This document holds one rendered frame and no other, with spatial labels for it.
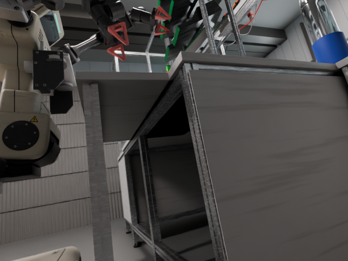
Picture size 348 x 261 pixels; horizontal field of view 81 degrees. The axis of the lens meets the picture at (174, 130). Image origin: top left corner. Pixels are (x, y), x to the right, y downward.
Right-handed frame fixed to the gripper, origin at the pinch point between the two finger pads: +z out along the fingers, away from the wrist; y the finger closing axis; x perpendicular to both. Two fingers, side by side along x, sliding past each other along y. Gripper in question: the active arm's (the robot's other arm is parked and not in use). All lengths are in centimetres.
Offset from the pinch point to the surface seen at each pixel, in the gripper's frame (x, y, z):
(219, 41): -101, 123, 49
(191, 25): 0.3, -4.5, 11.7
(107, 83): 52, -28, -9
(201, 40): 8.2, -6.2, 18.3
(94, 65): -111, 313, -165
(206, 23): -0.1, -8.6, 18.4
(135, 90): 48, -21, -1
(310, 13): -38, 3, 77
